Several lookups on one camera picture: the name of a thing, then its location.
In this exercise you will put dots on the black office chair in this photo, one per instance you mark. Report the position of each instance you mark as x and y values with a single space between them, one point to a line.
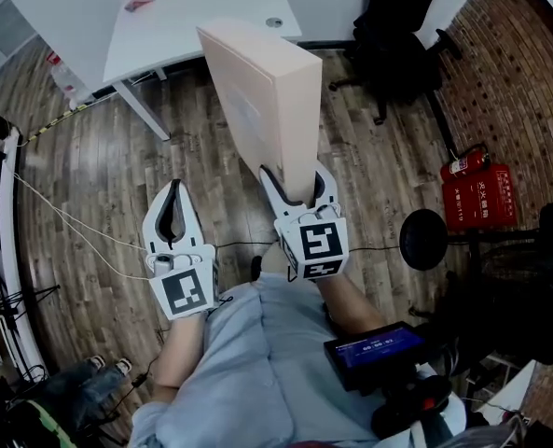
397 45

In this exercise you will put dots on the person's light blue shirt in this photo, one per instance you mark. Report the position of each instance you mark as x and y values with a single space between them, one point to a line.
257 367

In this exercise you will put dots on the red fire extinguisher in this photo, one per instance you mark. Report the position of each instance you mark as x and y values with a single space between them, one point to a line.
467 161

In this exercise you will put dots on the person's left forearm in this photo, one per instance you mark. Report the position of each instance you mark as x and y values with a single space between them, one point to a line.
178 353

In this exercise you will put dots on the white striped sneaker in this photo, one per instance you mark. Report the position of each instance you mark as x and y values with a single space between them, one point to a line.
96 363
124 366

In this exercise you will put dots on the dark trouser legs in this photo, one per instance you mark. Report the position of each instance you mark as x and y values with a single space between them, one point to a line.
80 385

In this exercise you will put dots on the person's right forearm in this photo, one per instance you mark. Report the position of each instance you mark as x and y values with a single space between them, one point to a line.
350 303

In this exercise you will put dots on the black tripod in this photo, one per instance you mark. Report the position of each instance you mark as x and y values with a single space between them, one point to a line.
22 299

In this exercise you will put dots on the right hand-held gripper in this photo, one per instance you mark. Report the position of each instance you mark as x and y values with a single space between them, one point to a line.
315 245

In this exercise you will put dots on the white board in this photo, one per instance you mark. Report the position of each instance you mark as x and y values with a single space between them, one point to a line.
509 387

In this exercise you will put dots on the pink packet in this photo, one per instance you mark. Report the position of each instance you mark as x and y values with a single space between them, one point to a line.
140 2

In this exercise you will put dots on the white curved rail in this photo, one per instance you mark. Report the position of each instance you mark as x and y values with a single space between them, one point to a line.
12 250

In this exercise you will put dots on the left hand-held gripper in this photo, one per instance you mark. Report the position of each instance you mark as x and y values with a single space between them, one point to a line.
185 292

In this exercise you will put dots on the clear plastic bottle red label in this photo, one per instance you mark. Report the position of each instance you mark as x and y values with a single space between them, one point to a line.
68 79

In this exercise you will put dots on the pink box item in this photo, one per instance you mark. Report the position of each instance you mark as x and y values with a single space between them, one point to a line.
266 96

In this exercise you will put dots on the red fire extinguisher box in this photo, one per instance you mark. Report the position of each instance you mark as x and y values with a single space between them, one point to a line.
481 199

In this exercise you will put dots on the black round disc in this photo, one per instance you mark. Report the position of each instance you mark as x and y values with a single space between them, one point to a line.
423 240

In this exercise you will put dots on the black tablet with blue screen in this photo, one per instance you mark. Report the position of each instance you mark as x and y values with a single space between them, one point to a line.
374 348

